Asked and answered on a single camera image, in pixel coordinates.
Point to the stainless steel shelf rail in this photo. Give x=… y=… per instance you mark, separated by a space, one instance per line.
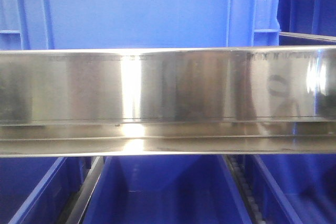
x=92 y=102

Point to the right white roller track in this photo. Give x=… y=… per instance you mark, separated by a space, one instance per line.
x=244 y=190

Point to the large light blue crate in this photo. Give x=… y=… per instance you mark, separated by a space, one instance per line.
x=79 y=24

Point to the dark blue upper right bin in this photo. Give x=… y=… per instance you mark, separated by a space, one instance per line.
x=306 y=22

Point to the left metal roller track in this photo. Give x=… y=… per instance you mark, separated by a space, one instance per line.
x=75 y=209

